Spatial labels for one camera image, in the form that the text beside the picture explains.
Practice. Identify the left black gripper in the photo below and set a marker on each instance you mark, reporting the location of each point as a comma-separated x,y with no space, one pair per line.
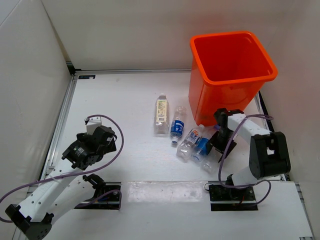
111,147

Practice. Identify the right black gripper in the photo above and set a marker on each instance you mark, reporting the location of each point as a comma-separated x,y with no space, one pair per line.
213,142

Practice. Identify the clear unlabeled plastic bottle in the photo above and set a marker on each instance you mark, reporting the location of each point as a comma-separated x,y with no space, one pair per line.
211,164

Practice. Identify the yellow label plastic bottle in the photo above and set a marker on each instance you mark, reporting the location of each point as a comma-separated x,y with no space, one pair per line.
161,123

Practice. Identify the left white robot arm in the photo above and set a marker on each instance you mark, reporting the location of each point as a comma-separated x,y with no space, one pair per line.
69,185

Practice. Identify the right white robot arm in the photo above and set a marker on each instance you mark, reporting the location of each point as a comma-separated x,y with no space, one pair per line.
268,151

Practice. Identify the orange plastic bin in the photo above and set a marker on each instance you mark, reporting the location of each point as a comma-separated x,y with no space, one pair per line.
228,69

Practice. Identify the blue label purple cap bottle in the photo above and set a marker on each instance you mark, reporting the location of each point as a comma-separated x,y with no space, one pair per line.
200,151

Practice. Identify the white blue label bottle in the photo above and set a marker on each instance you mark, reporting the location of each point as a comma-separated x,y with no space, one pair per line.
186,147

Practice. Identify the blue label crushed bottle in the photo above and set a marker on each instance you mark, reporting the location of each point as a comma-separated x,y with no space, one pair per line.
178,124

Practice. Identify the blue label sticker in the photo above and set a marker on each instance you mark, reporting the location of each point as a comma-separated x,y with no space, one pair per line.
86,77

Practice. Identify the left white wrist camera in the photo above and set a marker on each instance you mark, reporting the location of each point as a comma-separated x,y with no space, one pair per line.
92,123

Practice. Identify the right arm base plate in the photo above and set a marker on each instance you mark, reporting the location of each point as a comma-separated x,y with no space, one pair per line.
230,199

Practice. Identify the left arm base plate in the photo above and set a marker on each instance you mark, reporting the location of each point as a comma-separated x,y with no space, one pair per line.
108,197

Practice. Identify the aluminium table frame rail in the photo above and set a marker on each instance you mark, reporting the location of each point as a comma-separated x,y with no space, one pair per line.
34,144

